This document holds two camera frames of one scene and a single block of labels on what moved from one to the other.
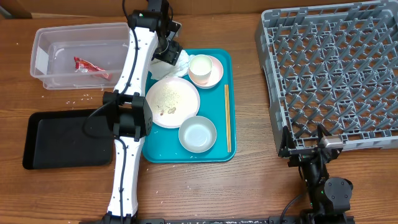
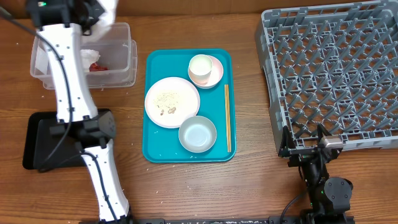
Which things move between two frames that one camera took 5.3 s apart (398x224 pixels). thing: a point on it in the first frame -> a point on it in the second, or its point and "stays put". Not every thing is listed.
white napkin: [161, 70] -> [89, 56]
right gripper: [303, 155] stays put
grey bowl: [197, 134] stays put
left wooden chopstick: [227, 117] stays put
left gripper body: [169, 52] -> [94, 9]
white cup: [200, 68] stays put
